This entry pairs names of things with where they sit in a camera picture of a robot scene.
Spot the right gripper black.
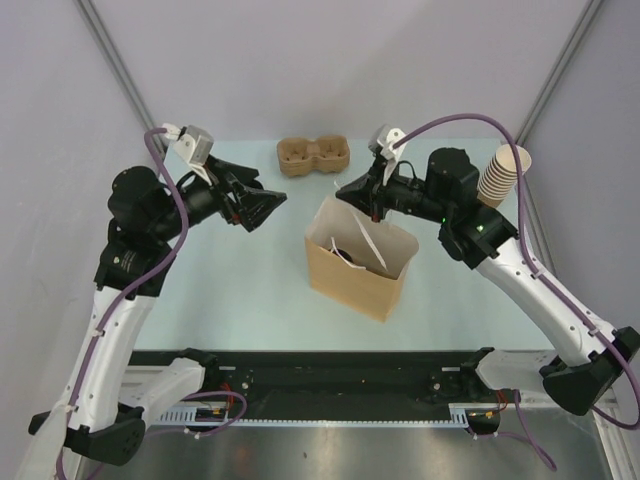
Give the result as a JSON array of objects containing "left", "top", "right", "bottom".
[{"left": 336, "top": 156, "right": 451, "bottom": 224}]

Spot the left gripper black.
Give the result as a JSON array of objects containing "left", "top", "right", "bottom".
[{"left": 151, "top": 154, "right": 285, "bottom": 242}]

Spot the black coffee cup lid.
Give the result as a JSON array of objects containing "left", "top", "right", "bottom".
[{"left": 329, "top": 247, "right": 359, "bottom": 268}]

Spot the brown paper bag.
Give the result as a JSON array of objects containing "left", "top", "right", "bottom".
[{"left": 304, "top": 193, "right": 419, "bottom": 322}]

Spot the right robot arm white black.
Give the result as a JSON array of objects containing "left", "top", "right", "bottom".
[{"left": 335, "top": 148, "right": 639, "bottom": 416}]

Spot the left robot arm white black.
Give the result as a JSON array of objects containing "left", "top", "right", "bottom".
[{"left": 21, "top": 157, "right": 287, "bottom": 479}]

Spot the brown pulp cup carrier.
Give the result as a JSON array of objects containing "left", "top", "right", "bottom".
[{"left": 276, "top": 135, "right": 350, "bottom": 177}]

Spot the stack of paper cups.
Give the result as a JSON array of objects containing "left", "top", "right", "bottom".
[{"left": 478, "top": 144, "right": 518, "bottom": 208}]

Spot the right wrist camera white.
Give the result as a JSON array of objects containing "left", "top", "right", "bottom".
[{"left": 368, "top": 124, "right": 406, "bottom": 186}]

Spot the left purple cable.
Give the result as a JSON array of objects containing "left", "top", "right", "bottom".
[{"left": 54, "top": 127, "right": 249, "bottom": 479}]

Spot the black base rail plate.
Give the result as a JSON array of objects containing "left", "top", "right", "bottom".
[{"left": 130, "top": 348, "right": 514, "bottom": 428}]

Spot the white cable duct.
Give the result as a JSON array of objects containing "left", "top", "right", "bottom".
[{"left": 149, "top": 402, "right": 501, "bottom": 429}]

